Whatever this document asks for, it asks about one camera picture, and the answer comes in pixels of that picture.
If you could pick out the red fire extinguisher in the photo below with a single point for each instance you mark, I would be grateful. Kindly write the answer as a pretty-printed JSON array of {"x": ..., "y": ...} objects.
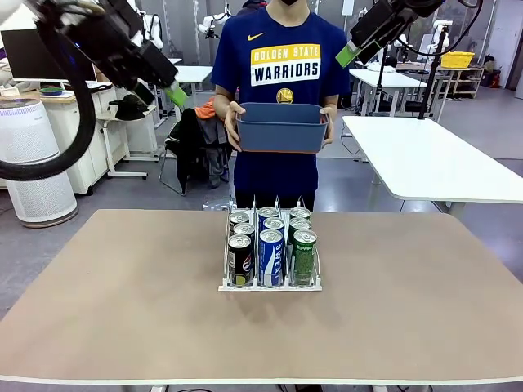
[{"x": 495, "y": 78}]

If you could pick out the white cylindrical air purifier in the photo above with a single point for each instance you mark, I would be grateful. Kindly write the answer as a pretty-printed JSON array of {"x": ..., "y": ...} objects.
[{"x": 37, "y": 183}]

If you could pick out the yellow plastic crate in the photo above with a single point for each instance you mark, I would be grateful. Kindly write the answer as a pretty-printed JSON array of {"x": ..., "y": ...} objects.
[{"x": 457, "y": 60}]

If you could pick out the orange jacket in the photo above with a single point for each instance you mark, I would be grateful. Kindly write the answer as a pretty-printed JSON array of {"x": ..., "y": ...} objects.
[{"x": 208, "y": 112}]

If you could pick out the black tripod pole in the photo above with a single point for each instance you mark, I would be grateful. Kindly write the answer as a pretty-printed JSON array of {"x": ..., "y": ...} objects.
[{"x": 431, "y": 77}]

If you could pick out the black cap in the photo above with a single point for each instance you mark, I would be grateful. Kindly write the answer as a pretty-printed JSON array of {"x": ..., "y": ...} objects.
[{"x": 128, "y": 108}]

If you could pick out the person's left forearm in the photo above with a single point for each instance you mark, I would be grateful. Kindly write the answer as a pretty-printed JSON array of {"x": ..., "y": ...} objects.
[{"x": 331, "y": 102}]

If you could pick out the white background desk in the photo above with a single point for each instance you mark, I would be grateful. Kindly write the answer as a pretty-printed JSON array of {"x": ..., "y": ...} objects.
[{"x": 192, "y": 73}]

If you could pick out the small white rolling table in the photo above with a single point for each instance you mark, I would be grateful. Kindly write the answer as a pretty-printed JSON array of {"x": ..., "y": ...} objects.
[{"x": 126, "y": 175}]

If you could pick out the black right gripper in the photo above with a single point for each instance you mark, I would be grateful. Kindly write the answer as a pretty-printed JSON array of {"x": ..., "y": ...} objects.
[{"x": 384, "y": 20}]

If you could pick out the person's left hand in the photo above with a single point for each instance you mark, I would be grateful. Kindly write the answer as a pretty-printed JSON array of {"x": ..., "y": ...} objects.
[{"x": 330, "y": 126}]

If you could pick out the chair with black jacket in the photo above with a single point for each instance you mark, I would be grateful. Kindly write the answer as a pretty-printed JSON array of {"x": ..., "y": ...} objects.
[{"x": 192, "y": 155}]

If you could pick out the person in blue shirt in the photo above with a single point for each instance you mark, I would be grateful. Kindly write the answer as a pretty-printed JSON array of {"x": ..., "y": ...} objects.
[{"x": 282, "y": 175}]

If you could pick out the black computer monitor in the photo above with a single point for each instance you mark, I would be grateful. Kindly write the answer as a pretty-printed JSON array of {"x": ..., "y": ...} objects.
[{"x": 28, "y": 57}]

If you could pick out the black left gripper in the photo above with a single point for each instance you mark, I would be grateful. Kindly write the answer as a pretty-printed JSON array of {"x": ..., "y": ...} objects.
[{"x": 114, "y": 45}]

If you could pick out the long white background table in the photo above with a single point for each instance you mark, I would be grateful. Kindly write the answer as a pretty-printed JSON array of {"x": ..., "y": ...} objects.
[{"x": 388, "y": 79}]

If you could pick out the wooden shelf unit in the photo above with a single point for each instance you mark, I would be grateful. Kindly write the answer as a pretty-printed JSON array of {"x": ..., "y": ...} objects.
[{"x": 466, "y": 81}]

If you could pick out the person's right forearm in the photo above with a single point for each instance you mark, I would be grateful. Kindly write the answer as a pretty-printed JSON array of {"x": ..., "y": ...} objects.
[{"x": 220, "y": 104}]

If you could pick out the white side table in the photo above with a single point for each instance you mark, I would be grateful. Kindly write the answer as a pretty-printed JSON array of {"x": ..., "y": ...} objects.
[{"x": 429, "y": 155}]

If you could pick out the green plate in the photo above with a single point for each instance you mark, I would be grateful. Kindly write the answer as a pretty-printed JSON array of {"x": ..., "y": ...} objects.
[{"x": 51, "y": 89}]

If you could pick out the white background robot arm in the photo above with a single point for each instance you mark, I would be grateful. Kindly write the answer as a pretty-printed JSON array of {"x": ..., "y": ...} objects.
[
  {"x": 441, "y": 34},
  {"x": 154, "y": 32}
]

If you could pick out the black keyboard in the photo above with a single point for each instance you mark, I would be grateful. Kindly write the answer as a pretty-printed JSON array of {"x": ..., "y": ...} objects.
[{"x": 98, "y": 85}]

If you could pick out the person's right hand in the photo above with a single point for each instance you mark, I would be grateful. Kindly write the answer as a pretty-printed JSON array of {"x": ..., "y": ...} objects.
[{"x": 232, "y": 126}]

